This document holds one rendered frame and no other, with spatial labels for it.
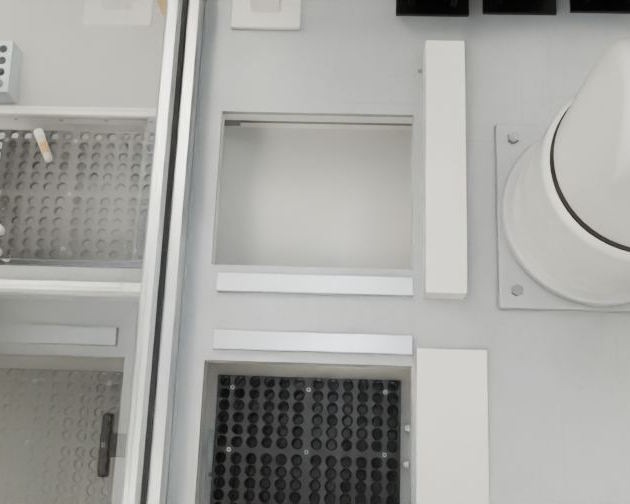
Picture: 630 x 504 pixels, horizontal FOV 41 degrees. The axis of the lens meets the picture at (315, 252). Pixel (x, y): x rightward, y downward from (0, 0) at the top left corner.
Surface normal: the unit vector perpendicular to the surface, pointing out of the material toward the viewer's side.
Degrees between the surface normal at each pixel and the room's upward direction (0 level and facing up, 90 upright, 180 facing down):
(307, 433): 0
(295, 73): 0
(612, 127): 83
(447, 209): 0
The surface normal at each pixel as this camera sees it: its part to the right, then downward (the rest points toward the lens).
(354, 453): -0.04, -0.25
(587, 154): -0.99, 0.11
